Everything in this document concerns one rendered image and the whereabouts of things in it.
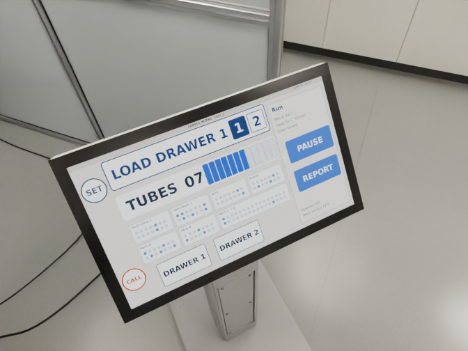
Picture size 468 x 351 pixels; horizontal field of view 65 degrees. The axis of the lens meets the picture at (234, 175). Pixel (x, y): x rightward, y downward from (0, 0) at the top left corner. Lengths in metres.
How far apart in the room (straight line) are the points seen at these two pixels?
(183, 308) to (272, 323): 0.38
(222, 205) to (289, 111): 0.21
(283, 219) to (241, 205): 0.09
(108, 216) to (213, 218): 0.18
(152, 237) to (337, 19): 2.23
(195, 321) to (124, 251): 1.03
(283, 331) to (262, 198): 1.02
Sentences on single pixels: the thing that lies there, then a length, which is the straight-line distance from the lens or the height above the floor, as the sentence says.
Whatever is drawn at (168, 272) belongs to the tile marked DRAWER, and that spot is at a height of 1.00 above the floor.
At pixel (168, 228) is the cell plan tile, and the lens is 0.66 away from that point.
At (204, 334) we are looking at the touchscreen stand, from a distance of 1.64.
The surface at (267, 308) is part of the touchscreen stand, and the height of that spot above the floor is 0.04.
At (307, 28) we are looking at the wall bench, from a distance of 2.75.
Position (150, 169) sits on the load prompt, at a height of 1.15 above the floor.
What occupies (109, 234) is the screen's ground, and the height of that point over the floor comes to 1.09.
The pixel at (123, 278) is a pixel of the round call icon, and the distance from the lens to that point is 0.68.
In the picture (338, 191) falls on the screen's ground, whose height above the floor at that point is 1.01.
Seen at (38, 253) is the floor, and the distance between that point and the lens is 2.08.
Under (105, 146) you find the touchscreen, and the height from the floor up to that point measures 1.19.
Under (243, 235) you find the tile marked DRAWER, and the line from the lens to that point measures 0.69.
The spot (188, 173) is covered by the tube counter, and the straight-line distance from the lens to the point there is 0.64.
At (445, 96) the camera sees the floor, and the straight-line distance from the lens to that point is 2.78.
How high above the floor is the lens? 1.62
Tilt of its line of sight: 52 degrees down
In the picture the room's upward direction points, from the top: 4 degrees counter-clockwise
